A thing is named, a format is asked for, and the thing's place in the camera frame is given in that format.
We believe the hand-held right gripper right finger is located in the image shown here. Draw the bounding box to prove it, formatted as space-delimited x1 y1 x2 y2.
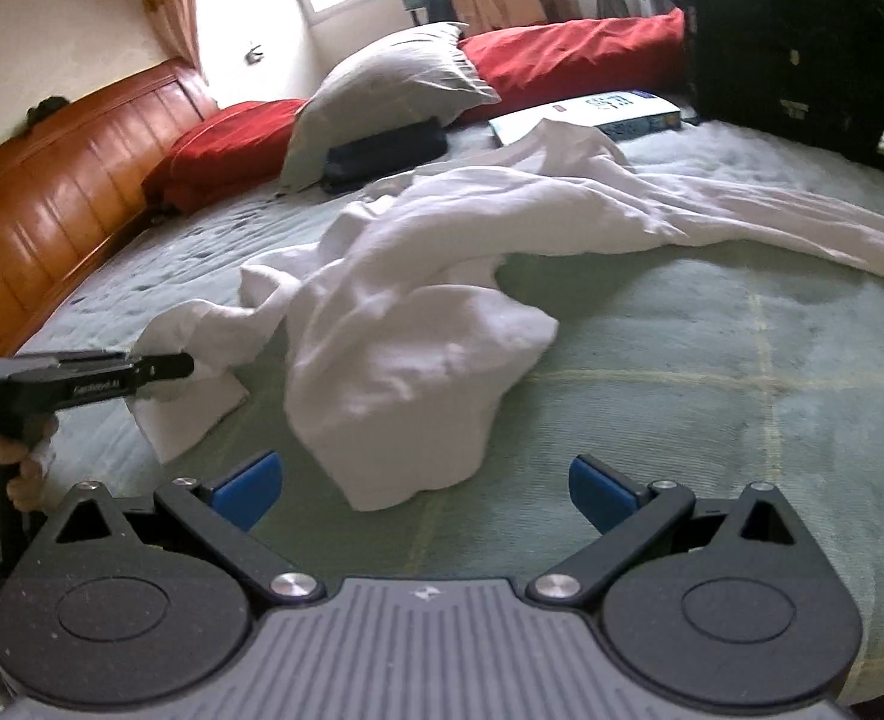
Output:
524 454 799 607

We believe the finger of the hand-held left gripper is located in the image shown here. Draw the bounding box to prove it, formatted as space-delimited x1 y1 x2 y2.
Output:
0 350 134 380
56 355 196 412

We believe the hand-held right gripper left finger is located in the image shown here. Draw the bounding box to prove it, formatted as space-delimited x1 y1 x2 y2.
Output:
52 450 323 605

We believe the white printed t-shirt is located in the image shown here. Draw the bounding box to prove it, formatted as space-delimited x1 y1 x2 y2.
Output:
123 120 884 515

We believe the person's left hand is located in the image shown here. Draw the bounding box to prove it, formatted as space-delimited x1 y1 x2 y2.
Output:
0 420 61 515

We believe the wooden headboard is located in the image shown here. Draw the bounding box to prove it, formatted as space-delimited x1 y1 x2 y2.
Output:
0 58 218 361

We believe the black pouch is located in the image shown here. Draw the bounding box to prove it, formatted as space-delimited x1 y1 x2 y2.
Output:
320 118 449 194

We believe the blue book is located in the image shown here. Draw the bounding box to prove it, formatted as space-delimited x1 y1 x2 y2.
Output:
488 90 702 147

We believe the grey checked pillow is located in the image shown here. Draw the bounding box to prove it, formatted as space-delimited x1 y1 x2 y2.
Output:
281 21 503 192

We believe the red quilt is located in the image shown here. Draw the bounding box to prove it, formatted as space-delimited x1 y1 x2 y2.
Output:
142 7 687 215

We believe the black backpack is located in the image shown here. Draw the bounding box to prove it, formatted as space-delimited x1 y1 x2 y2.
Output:
673 0 884 182

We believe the brown cardboard box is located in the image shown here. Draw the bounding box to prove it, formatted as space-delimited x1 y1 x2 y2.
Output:
451 0 582 37

